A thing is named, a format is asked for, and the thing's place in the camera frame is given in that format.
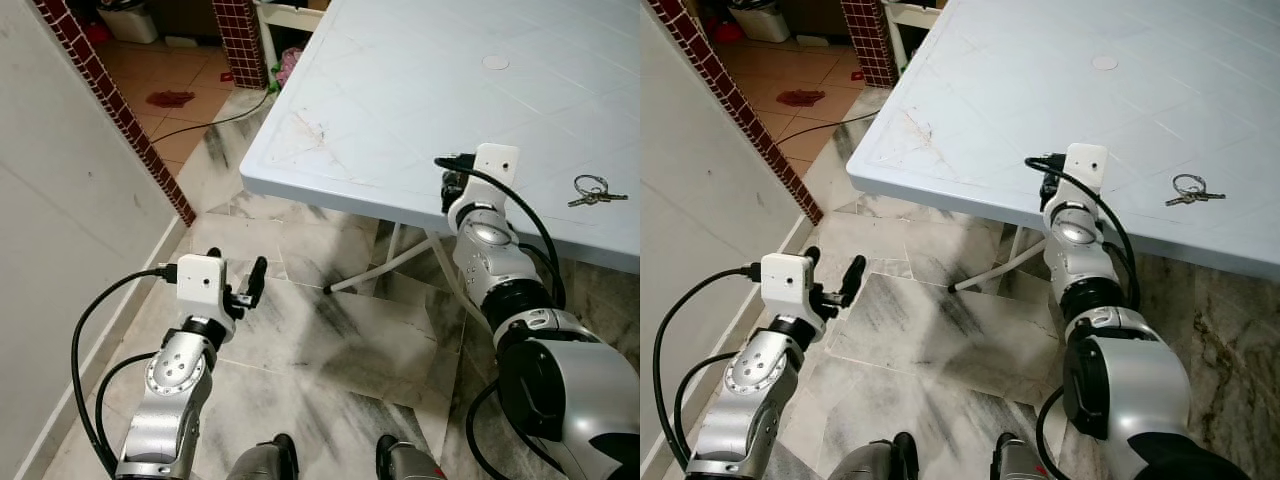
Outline red brick tile wall edging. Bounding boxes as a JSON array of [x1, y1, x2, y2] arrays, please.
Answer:
[[645, 0, 825, 225], [33, 0, 198, 227]]

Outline red brick tile pillar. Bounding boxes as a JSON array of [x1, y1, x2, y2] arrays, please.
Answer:
[[840, 0, 898, 89], [211, 0, 268, 91]]

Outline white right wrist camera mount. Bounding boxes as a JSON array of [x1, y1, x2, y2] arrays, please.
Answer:
[[472, 143, 521, 197], [1064, 143, 1109, 201]]

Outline black right elbow cable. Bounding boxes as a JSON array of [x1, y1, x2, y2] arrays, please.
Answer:
[[466, 380, 566, 480], [1035, 385, 1076, 480]]

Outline short black left arm cable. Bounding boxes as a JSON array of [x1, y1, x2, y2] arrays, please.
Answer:
[[95, 350, 161, 471], [674, 350, 741, 461]]

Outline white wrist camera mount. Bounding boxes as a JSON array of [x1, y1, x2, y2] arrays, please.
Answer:
[[760, 253, 810, 321], [177, 254, 227, 321], [472, 143, 521, 197], [1064, 143, 1109, 201]]

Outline white table leg frame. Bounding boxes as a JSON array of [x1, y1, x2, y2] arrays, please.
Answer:
[[950, 225, 1046, 293], [323, 222, 471, 306]]

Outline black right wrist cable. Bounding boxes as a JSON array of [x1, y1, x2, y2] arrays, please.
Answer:
[[1025, 155, 1141, 311], [434, 153, 567, 311]]

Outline white plastic table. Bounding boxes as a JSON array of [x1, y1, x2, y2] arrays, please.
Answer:
[[239, 0, 641, 274], [847, 0, 1280, 282]]

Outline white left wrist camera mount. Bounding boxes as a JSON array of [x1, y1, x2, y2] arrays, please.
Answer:
[[760, 253, 810, 321], [177, 254, 227, 321]]

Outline robot right leg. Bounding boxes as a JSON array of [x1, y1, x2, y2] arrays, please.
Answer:
[[990, 432, 1061, 480], [375, 434, 448, 480]]

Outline robot left leg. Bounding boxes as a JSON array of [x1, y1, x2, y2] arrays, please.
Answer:
[[226, 433, 300, 480], [828, 432, 919, 480]]

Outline white plastic bin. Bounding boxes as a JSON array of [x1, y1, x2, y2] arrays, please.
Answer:
[[97, 0, 161, 45], [728, 0, 793, 44]]

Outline long black left arm cable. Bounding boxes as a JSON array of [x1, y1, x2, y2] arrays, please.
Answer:
[[70, 262, 179, 479], [653, 262, 763, 471]]

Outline white shelf stand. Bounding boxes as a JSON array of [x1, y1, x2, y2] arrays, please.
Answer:
[[256, 0, 331, 76], [885, 0, 946, 71]]

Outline thin black floor cable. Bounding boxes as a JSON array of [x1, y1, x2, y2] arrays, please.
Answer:
[[775, 85, 906, 146], [150, 88, 279, 143]]

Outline robot leg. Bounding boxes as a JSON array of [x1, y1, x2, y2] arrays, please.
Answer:
[[828, 432, 919, 480], [375, 434, 448, 480], [990, 432, 1061, 480], [226, 433, 300, 480]]

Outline metal keys on ring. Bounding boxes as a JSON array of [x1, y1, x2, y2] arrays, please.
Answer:
[[567, 174, 630, 209], [1164, 173, 1227, 208]]

